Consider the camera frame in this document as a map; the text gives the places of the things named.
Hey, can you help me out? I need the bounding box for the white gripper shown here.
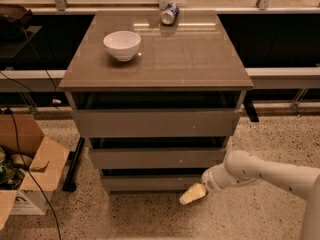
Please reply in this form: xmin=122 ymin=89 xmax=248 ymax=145
xmin=179 ymin=163 xmax=233 ymax=205

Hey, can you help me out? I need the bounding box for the grey bottom drawer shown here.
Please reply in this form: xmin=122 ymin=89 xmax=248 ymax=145
xmin=101 ymin=175 xmax=201 ymax=192

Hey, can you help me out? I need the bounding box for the grey drawer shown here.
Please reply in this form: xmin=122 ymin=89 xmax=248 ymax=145
xmin=72 ymin=110 xmax=240 ymax=138
xmin=101 ymin=175 xmax=201 ymax=192
xmin=89 ymin=148 xmax=226 ymax=169

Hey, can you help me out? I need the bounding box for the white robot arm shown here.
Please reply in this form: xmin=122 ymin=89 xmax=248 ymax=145
xmin=179 ymin=150 xmax=320 ymax=240

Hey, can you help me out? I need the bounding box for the grey middle drawer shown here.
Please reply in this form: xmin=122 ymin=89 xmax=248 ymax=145
xmin=89 ymin=148 xmax=226 ymax=169

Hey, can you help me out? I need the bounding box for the grey drawer cabinet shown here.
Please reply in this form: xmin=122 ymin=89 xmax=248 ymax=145
xmin=60 ymin=11 xmax=253 ymax=180

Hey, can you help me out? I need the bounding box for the grey top drawer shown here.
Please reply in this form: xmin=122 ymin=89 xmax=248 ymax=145
xmin=72 ymin=110 xmax=240 ymax=138

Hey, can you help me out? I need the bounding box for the open cardboard box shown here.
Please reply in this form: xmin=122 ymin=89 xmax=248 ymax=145
xmin=0 ymin=114 xmax=69 ymax=229

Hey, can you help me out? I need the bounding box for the black table leg right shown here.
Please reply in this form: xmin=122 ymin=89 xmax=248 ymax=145
xmin=243 ymin=93 xmax=259 ymax=122

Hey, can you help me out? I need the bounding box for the black table leg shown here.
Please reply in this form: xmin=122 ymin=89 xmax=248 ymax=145
xmin=243 ymin=93 xmax=259 ymax=122
xmin=62 ymin=137 xmax=85 ymax=192

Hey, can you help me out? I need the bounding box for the black table leg left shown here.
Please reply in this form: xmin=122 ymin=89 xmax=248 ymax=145
xmin=62 ymin=137 xmax=85 ymax=192

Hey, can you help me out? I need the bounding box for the white ceramic bowl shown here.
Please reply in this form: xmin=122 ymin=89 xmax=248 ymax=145
xmin=103 ymin=31 xmax=141 ymax=61

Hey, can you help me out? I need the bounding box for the blue white soda can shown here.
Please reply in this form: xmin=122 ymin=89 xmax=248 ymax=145
xmin=161 ymin=3 xmax=179 ymax=25

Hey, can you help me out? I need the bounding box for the dark device on shelf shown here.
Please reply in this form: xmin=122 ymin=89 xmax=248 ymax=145
xmin=0 ymin=4 xmax=33 ymax=34

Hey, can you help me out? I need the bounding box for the black power cable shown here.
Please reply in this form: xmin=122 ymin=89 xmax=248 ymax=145
xmin=0 ymin=71 xmax=63 ymax=240

